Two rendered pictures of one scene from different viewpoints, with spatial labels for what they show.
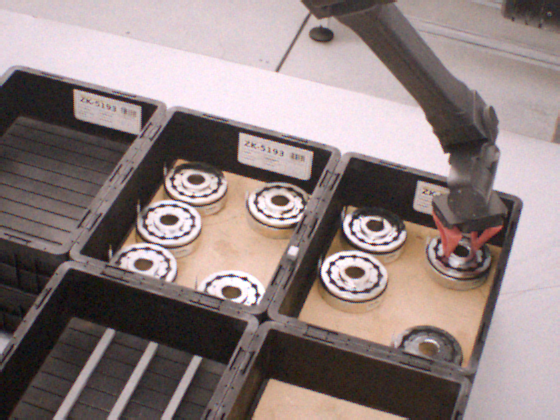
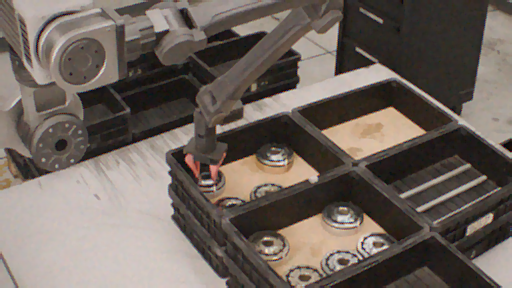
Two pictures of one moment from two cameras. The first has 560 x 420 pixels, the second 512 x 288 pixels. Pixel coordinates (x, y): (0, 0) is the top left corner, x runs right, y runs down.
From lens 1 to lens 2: 259 cm
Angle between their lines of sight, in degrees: 97
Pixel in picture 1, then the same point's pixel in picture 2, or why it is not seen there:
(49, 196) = not seen: outside the picture
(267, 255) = (295, 238)
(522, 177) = (63, 262)
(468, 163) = not seen: hidden behind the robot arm
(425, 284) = (231, 188)
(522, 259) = (129, 227)
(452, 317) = (237, 171)
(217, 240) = (315, 258)
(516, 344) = not seen: hidden behind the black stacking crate
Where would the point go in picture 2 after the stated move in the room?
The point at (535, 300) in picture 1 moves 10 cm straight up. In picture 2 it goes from (151, 209) to (148, 181)
